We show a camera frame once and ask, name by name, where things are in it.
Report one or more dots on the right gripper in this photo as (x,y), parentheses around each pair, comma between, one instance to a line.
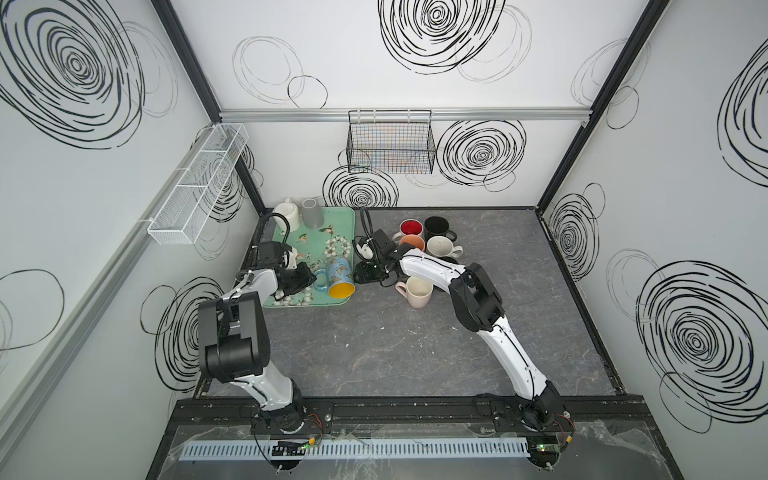
(369,270)

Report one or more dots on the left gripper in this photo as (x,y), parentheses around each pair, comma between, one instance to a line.
(302,279)

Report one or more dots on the beige and salmon mug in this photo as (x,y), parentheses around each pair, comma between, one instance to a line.
(415,241)

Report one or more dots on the white mug red inside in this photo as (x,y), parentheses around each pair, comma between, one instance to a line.
(408,227)

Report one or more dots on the blue butterfly mug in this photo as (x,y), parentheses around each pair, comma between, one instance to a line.
(338,279)

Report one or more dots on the pink mug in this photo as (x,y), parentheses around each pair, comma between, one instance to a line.
(416,291)

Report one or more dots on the beige mug white handle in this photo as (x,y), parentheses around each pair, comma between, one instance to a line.
(442,246)

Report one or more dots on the black mug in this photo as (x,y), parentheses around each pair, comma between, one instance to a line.
(438,226)

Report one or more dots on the small grey mug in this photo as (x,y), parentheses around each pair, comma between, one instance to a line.
(312,214)

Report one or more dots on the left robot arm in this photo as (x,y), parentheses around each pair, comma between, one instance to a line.
(233,339)

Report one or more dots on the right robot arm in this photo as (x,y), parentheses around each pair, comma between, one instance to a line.
(479,308)

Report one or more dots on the white ribbed mug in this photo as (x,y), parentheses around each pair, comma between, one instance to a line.
(288,217)

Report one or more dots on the green floral tray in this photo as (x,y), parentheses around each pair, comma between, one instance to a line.
(327,251)

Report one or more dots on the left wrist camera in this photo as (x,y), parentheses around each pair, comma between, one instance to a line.
(290,258)

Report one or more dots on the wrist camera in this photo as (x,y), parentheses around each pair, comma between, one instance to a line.
(290,258)
(364,248)

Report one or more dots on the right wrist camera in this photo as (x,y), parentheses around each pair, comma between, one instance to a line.
(364,248)

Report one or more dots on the white wire shelf basket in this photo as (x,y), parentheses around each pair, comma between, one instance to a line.
(187,208)

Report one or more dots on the black wire basket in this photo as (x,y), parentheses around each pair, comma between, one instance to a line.
(390,141)

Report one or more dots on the white slotted cable duct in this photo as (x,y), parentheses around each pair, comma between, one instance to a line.
(355,449)

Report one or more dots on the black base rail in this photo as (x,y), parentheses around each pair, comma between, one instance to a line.
(503,412)

